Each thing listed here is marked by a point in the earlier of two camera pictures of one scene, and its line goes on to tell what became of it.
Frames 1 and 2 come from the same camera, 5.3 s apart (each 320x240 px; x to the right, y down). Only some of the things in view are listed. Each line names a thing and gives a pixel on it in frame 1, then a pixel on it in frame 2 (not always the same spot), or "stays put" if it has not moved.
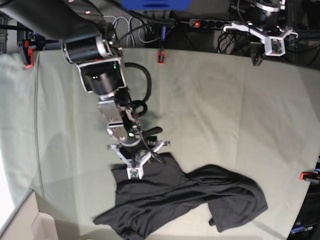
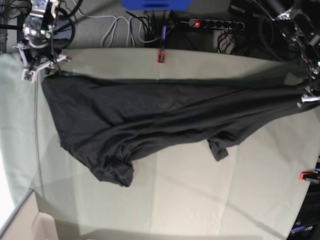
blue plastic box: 156,5 stays put
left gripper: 140,144 → 40,47
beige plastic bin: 27,223 stays put
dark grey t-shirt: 225,195 → 111,121
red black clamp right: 311,177 stays put
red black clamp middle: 161,53 stays put
